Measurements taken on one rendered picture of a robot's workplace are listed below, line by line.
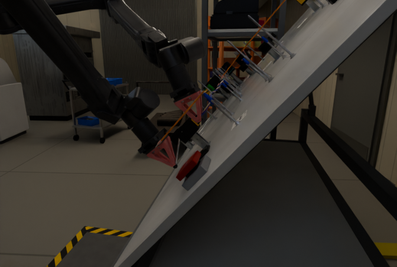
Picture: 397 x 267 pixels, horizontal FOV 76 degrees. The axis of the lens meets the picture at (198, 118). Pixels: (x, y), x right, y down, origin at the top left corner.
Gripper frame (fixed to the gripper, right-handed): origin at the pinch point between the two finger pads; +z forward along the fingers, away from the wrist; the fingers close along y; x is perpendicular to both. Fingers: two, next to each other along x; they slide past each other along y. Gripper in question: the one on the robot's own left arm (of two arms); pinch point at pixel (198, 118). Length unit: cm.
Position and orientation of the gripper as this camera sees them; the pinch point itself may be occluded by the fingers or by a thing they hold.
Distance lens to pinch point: 68.2
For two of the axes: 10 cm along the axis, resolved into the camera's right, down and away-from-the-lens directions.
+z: 4.3, 9.0, 1.0
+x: -9.0, 4.1, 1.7
